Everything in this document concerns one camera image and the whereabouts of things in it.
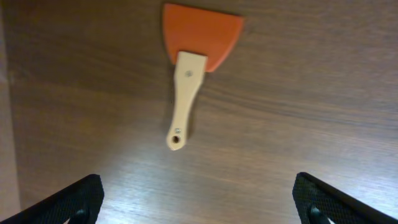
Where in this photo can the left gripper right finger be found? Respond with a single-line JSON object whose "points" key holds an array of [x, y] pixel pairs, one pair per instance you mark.
{"points": [[319, 202]]}

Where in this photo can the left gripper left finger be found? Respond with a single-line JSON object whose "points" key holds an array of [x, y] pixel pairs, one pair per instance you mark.
{"points": [[80, 202]]}

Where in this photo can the orange scraper wooden handle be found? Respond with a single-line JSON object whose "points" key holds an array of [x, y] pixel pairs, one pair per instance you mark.
{"points": [[197, 42]]}

